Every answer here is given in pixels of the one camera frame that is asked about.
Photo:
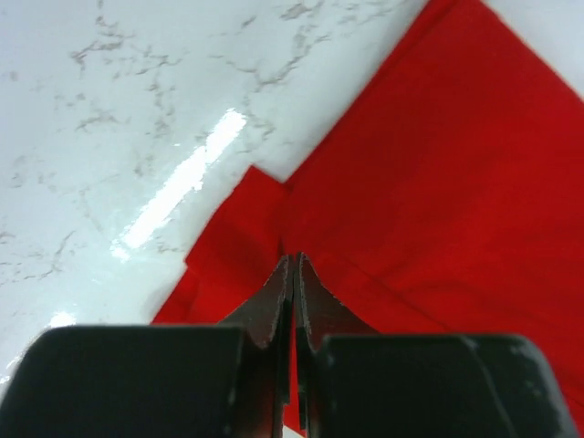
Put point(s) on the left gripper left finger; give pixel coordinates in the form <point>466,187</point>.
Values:
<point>229,379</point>

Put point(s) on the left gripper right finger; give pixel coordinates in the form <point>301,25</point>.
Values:
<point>354,381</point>

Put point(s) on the red t-shirt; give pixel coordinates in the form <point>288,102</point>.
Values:
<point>449,197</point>

